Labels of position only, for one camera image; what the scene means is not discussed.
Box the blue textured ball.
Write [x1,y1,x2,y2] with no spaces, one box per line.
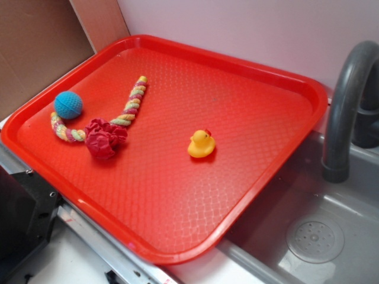
[54,91,83,120]

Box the yellow rubber duck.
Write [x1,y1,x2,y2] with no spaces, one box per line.
[187,130,216,158]

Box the red plastic tray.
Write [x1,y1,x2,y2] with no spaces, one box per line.
[1,35,327,264]

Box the crumpled red cloth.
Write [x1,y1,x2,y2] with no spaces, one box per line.
[84,118,128,160]

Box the grey plastic sink basin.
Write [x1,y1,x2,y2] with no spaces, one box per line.
[219,133,378,283]

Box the grey toy faucet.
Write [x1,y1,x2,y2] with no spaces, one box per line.
[322,41,378,183]

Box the brown cardboard panel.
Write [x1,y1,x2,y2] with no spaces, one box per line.
[1,1,130,120]

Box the multicolour twisted rope toy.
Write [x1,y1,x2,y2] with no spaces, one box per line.
[50,76,148,143]

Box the silver metal rail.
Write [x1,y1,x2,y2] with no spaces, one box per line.
[1,145,175,283]

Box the black metal bracket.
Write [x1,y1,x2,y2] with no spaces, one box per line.
[1,169,60,283]

